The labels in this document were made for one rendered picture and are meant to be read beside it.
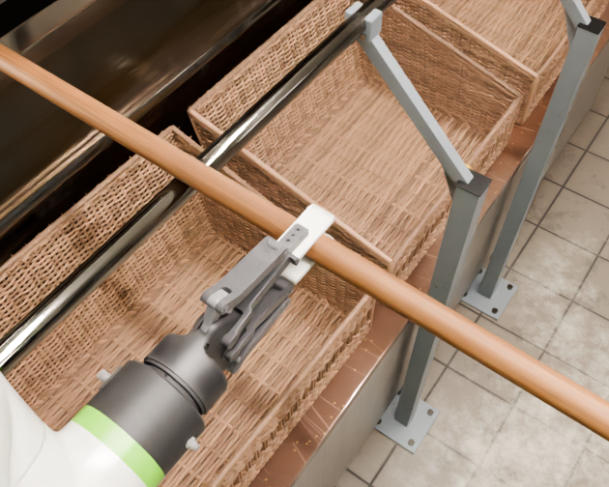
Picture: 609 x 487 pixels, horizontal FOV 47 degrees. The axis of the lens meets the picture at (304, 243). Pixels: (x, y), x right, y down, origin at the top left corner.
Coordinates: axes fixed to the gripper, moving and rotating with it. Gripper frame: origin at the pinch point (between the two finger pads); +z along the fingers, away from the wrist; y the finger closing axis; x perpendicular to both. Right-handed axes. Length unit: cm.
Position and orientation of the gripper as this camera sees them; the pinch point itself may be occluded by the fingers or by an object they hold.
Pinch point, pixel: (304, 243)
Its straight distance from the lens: 72.8
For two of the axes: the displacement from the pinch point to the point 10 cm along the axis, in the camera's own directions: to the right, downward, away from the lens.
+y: 0.0, 5.9, 8.1
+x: 8.1, 4.8, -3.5
